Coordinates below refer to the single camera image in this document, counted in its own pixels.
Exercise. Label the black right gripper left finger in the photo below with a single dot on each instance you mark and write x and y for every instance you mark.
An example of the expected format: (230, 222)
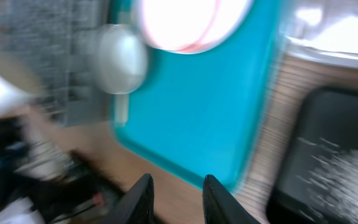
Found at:
(136, 206)

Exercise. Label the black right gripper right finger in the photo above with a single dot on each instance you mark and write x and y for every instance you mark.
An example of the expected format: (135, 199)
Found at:
(220, 206)

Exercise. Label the white rice pile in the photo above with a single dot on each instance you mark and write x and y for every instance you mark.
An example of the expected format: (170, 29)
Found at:
(337, 176)

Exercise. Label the pink bowl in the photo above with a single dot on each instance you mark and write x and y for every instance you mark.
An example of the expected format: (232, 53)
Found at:
(188, 26)

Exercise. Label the black waste tray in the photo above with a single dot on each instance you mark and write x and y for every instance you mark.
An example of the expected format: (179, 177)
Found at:
(328, 112)

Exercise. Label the grey dishwasher rack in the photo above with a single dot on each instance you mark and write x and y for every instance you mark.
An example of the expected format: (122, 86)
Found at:
(54, 38)

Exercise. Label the teal serving tray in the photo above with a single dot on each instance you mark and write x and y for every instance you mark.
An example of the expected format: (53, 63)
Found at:
(199, 114)

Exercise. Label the grey small bowl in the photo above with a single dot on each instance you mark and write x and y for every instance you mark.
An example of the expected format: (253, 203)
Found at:
(121, 59)

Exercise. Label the clear plastic bin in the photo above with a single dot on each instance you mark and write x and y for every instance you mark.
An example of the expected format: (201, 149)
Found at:
(325, 31)

